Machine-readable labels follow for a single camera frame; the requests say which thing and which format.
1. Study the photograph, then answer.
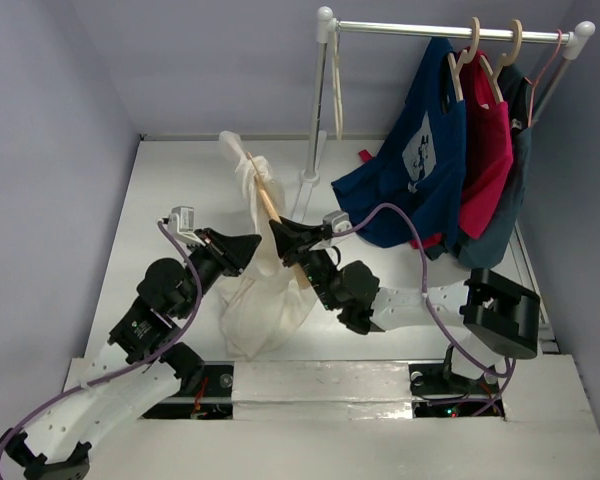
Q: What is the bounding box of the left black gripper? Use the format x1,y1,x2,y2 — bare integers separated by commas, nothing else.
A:
177,228,262,319

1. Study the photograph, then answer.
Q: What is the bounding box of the wooden hanger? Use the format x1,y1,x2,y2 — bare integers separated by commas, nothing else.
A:
479,19,523,104
447,17,481,102
246,152,311,290

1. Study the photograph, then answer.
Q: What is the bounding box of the white t shirt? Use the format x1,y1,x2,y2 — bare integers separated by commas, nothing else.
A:
216,131,317,360

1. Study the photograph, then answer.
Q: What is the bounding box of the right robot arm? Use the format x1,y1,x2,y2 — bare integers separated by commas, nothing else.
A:
269,219,540,392

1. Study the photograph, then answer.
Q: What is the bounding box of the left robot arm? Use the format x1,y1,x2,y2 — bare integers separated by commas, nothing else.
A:
0,228,261,479

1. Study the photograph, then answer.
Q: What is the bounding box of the blue t shirt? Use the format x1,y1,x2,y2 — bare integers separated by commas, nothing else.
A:
332,38,467,245

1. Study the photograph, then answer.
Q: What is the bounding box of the dark teal t shirt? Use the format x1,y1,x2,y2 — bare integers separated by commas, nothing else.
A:
422,61,532,269

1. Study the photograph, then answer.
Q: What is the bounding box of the red t shirt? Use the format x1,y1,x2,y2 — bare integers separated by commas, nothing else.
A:
357,48,515,251

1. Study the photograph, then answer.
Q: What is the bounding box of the wooden hanger under blue shirt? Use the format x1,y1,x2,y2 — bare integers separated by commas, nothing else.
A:
447,17,481,102

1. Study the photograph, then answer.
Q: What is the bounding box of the wooden hanger under red shirt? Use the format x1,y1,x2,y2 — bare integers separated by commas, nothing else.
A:
479,19,523,104

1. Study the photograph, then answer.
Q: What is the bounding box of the white clothes rack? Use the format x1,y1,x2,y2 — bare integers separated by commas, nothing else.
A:
290,3,598,226

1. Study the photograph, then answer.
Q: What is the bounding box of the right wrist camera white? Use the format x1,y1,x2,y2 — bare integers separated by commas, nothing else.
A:
322,210,352,239

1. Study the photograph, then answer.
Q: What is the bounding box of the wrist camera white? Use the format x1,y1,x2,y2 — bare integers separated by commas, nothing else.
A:
165,206,195,239
322,210,352,239

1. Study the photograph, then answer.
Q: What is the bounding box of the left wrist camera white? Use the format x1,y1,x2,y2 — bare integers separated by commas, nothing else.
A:
165,206,195,239

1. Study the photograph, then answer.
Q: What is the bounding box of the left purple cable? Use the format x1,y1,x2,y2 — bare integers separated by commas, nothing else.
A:
0,219,204,476

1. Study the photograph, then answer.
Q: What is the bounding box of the purple cable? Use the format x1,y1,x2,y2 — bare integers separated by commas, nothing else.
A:
339,203,516,417
0,219,204,476

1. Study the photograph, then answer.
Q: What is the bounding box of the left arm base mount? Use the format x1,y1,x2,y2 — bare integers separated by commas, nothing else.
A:
142,362,234,420

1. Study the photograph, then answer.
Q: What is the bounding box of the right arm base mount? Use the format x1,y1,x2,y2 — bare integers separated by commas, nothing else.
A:
409,346,505,419

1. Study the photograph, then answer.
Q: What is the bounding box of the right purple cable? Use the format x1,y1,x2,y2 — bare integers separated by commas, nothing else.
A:
339,203,516,417

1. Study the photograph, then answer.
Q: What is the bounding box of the pink wire hanger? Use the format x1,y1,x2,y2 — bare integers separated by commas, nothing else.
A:
527,29,563,128

